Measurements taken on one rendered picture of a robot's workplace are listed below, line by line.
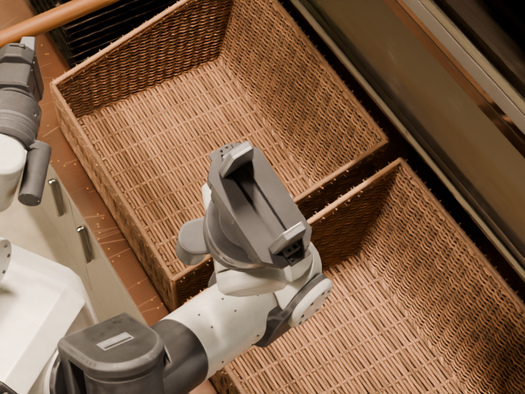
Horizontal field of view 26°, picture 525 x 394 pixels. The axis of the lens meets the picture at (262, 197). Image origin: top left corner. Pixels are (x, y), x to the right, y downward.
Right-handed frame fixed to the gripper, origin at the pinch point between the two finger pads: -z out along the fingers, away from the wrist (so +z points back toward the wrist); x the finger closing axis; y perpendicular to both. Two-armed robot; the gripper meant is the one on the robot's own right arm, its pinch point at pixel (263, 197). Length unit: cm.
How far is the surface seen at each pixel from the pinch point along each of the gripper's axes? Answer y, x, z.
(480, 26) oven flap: 47, 9, 45
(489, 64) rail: 42, 3, 39
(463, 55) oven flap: 42, 6, 43
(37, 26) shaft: 0, 50, 78
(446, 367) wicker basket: 34, -34, 114
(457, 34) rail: 42, 9, 42
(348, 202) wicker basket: 34, 2, 106
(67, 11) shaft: 6, 50, 79
